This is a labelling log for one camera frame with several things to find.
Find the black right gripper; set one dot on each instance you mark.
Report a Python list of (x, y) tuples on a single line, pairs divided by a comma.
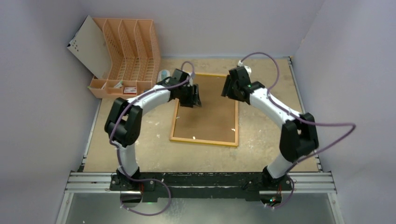
[(230, 87)]

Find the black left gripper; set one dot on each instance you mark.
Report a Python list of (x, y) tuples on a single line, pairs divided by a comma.
[(193, 99)]

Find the yellow wooden picture frame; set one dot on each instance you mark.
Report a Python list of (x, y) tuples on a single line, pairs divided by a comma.
[(204, 142)]

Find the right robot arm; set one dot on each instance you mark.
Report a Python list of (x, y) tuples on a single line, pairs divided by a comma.
[(298, 134)]

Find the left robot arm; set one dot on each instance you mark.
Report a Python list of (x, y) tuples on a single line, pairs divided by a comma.
[(123, 124)]

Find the red white small box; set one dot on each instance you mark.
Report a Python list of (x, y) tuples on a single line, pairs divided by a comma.
[(130, 90)]

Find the green white pen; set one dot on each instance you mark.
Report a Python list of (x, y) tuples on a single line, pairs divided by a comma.
[(119, 85)]

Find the orange plastic desk organizer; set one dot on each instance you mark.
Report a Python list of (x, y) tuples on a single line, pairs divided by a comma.
[(135, 55)]

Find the white perforated paper sheet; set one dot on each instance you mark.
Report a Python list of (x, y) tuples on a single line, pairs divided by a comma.
[(89, 46)]

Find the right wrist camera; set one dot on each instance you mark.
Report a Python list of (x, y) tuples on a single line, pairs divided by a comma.
[(241, 64)]

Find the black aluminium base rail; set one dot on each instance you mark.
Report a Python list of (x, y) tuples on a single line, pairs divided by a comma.
[(227, 185)]

